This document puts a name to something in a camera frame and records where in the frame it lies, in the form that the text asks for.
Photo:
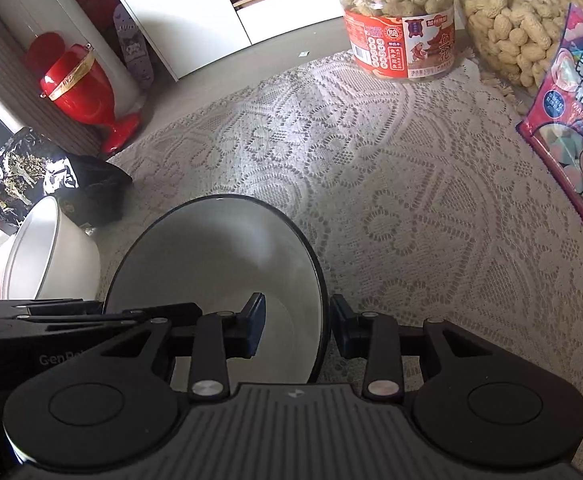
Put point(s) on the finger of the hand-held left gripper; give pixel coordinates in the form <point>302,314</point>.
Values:
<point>121,320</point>
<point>31,309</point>

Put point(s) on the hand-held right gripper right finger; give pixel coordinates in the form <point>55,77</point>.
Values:
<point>339,325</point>

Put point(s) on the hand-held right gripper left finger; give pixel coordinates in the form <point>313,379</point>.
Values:
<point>256,325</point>

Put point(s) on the blue bowl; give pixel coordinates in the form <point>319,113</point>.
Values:
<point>211,260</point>

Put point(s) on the white bowl with orange label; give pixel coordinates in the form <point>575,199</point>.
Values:
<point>46,260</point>

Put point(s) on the black snack bag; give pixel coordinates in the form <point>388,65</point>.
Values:
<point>21,175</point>

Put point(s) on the white lace tablecloth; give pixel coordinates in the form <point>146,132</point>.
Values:
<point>371,185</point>

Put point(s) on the red goblet-shaped container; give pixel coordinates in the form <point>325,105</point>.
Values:
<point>76,85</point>

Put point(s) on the printed skateboard deck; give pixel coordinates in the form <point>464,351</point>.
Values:
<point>134,50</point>

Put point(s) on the pink marshmallow bag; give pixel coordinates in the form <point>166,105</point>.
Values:
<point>571,135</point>

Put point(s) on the peanut jar with red label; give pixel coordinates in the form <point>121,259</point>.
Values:
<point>396,25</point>

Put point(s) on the white cabinet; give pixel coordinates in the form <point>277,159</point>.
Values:
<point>181,5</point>

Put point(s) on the large glass peanut jar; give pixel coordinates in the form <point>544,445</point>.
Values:
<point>511,25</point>

